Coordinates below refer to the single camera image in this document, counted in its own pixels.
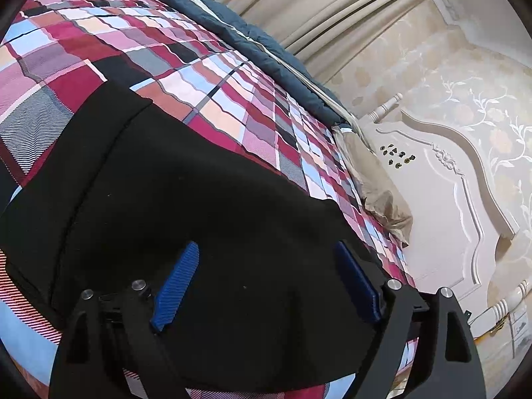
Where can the beige curtain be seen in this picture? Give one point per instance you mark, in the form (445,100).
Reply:
(332,8)

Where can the blue quilt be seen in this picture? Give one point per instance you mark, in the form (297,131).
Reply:
(249,37)

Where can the cluster of dark stickers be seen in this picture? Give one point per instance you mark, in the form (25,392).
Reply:
(395,156)

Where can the beige pillow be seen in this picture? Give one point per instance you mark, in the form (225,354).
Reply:
(374,178)

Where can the plaid bed sheet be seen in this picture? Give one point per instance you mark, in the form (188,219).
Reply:
(124,29)

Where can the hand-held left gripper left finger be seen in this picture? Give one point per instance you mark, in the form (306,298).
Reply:
(176,282)

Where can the white nightstand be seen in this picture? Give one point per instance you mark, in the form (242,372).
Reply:
(515,328)

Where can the black pants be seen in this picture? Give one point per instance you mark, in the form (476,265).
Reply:
(187,199)

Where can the white carved headboard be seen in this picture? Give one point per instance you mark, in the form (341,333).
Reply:
(436,199)

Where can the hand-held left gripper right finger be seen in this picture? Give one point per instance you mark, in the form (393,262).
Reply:
(358,284)

